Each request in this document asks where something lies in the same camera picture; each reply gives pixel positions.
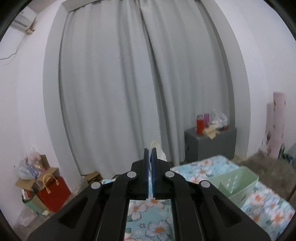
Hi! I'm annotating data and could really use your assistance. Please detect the purple bottle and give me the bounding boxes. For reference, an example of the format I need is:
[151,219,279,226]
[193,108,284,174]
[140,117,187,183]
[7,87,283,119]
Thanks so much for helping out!
[204,113,210,128]

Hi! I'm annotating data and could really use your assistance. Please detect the white spoon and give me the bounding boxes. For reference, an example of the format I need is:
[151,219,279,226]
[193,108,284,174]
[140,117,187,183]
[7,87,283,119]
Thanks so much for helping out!
[151,141,167,162]

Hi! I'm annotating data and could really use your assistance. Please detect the red gift bag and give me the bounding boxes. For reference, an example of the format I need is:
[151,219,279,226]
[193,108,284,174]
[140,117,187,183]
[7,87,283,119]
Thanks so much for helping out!
[37,174,71,212]

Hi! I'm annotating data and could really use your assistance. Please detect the dark grey cabinet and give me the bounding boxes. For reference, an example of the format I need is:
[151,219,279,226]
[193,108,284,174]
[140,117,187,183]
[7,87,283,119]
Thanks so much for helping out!
[184,128,237,163]

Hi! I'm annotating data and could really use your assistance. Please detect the green plastic utensil basket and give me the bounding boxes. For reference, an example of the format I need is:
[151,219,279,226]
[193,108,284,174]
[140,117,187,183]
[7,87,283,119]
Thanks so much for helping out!
[208,166,259,208]

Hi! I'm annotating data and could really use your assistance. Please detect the small cardboard box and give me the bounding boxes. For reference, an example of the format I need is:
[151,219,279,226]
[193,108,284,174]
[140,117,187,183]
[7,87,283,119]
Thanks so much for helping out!
[83,171,102,184]

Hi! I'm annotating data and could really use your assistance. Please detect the floral blue tablecloth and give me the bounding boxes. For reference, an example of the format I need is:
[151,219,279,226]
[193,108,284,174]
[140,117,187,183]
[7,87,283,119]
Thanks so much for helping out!
[101,155,293,241]

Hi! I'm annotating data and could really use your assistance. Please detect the white air conditioner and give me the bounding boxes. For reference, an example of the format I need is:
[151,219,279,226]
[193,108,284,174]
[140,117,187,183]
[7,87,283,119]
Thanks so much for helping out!
[11,6,37,32]

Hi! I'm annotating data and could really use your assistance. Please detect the red thermos bottle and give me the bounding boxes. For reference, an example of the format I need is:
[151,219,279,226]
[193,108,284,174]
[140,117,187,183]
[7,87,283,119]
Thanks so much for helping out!
[196,114,205,135]

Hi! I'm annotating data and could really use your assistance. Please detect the pink floral roll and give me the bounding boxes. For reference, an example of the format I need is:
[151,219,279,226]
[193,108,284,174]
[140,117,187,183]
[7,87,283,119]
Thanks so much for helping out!
[260,92,286,159]

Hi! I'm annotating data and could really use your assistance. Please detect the brown cardboard box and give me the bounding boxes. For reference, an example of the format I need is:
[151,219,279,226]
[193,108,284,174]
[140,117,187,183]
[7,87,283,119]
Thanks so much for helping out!
[15,155,60,192]

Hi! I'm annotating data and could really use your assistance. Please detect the clear plastic bag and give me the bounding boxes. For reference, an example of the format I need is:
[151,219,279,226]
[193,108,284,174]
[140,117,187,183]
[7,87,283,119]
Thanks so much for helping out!
[211,110,228,128]

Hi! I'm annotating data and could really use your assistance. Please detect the green gift bag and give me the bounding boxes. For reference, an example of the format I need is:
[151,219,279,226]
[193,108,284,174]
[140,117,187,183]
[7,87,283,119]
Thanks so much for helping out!
[22,195,50,216]

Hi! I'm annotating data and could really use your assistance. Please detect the grey curtain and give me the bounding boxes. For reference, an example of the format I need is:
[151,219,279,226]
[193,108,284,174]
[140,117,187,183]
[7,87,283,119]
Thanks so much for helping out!
[60,1,232,178]

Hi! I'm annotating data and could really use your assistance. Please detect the bag of packaged items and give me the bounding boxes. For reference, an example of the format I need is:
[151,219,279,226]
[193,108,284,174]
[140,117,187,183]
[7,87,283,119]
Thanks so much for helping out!
[14,151,45,180]

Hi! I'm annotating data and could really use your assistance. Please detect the air conditioner power cable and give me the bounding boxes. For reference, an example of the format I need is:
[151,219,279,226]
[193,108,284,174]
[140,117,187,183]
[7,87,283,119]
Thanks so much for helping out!
[0,19,35,67]

